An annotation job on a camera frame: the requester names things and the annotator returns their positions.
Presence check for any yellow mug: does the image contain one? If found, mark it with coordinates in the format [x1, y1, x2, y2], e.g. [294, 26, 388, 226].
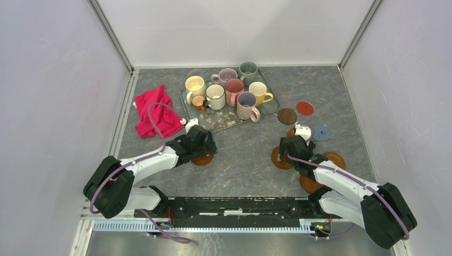
[248, 82, 273, 106]

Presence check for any dark walnut coaster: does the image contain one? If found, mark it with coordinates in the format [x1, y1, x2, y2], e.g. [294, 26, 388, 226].
[277, 108, 297, 125]

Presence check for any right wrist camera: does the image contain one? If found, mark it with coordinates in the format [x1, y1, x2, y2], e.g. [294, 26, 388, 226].
[294, 122, 313, 142]

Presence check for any wooden coaster three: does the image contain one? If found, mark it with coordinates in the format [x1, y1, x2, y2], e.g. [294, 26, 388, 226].
[191, 155, 214, 166]

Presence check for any beige pink-handled mug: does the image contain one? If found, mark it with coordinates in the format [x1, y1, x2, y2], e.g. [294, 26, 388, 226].
[237, 91, 261, 123]

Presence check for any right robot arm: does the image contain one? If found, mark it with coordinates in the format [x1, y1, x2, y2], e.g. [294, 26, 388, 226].
[279, 135, 418, 249]

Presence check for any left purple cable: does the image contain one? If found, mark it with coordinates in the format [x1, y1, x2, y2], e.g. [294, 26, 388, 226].
[88, 102, 187, 215]

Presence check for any small orange cup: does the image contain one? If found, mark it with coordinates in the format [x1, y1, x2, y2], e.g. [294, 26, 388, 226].
[191, 95, 206, 111]

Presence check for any wooden coaster four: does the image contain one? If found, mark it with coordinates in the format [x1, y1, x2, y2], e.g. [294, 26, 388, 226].
[322, 151, 346, 170]

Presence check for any lilac mug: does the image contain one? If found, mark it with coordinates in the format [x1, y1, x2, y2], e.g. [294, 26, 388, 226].
[211, 68, 238, 86]

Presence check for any blue round coaster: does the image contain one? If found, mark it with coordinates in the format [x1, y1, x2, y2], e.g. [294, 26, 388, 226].
[313, 124, 332, 141]

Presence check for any wooden coaster five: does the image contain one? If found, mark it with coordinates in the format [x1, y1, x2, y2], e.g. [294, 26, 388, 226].
[300, 175, 325, 194]

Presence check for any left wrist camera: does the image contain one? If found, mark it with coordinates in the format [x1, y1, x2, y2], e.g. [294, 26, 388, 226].
[180, 118, 199, 133]

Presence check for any red round coaster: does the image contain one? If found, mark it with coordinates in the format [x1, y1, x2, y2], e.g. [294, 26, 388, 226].
[296, 101, 314, 116]

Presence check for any white black-rimmed mug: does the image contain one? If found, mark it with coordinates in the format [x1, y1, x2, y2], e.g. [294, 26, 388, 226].
[204, 84, 226, 110]

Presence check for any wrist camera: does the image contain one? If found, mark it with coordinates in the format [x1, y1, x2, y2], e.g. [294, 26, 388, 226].
[294, 122, 313, 142]
[180, 118, 199, 133]

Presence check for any wooden coaster one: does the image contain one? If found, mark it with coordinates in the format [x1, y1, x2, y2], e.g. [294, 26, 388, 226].
[271, 147, 293, 170]

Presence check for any cream mug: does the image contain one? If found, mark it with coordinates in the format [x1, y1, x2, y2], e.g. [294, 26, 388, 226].
[185, 76, 206, 104]

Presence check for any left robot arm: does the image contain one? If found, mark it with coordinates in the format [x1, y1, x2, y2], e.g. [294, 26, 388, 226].
[83, 125, 217, 219]

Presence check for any pink mug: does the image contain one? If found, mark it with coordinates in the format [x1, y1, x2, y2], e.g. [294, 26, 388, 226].
[225, 78, 244, 107]

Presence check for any wooden coaster two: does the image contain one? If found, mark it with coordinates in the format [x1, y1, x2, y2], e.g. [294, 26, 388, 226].
[286, 127, 296, 138]

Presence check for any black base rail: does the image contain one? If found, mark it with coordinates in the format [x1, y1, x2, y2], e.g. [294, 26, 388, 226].
[147, 196, 339, 228]

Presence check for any green mug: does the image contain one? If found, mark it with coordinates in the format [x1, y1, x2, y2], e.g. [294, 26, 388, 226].
[238, 62, 259, 87]

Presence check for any red cloth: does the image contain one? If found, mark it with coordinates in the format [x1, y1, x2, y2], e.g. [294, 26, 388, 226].
[134, 84, 183, 139]

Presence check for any floral serving tray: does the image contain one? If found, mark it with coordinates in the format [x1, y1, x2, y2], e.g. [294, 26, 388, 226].
[180, 69, 280, 132]

